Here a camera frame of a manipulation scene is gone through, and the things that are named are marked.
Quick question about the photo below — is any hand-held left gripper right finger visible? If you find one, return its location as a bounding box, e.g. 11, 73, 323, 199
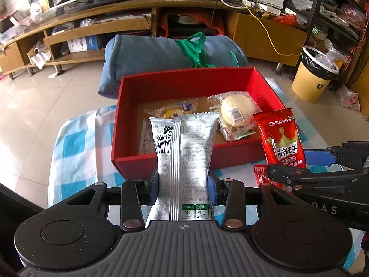
206, 175, 303, 231

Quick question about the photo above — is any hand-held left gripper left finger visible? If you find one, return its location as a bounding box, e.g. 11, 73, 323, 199
65, 171, 160, 232

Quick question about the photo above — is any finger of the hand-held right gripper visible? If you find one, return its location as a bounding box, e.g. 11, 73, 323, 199
304, 141, 369, 168
266, 164, 369, 190

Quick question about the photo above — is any red cardboard box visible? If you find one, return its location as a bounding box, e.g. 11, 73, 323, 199
111, 67, 287, 178

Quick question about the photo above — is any red spicy strip packet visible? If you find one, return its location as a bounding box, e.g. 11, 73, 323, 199
253, 108, 306, 194

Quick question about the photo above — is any purple and silver snack packet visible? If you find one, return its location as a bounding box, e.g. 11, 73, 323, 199
146, 112, 220, 228

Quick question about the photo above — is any yellow pastry packet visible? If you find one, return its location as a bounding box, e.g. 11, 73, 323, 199
143, 98, 199, 119

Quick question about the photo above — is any clear bread packet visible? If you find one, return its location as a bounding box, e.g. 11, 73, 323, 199
208, 90, 263, 127

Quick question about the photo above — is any small red and white sachet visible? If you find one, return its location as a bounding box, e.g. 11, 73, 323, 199
254, 164, 270, 189

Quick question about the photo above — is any white plastic bag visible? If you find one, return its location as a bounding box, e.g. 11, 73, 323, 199
336, 85, 361, 111

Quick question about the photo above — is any yellow trash bin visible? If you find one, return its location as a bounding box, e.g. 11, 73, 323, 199
292, 45, 340, 103

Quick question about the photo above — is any blue checked tablecloth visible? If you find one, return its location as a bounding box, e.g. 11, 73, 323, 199
48, 87, 361, 269

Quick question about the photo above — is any clear plastic bag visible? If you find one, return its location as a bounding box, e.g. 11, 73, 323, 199
313, 39, 349, 70

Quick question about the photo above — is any wooden television cabinet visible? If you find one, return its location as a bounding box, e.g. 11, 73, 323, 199
0, 0, 308, 78

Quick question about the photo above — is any rolled blue blanket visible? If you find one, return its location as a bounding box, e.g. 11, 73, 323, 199
97, 34, 248, 100

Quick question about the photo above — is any red plastic bag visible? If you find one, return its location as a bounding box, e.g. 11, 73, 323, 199
272, 14, 303, 29

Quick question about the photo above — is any pink plastic bag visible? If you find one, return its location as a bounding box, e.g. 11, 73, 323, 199
340, 4, 366, 26

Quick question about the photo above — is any white printed box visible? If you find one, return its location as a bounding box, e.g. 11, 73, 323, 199
67, 37, 100, 53

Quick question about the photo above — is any orange bag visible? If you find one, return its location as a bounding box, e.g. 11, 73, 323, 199
160, 14, 225, 38

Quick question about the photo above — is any white paper bag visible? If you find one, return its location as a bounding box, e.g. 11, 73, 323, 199
27, 46, 52, 70

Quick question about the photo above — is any yellow cable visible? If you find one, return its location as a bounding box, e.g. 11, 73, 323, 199
196, 0, 302, 57

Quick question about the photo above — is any green strap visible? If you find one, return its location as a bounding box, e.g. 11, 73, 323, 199
176, 32, 215, 68

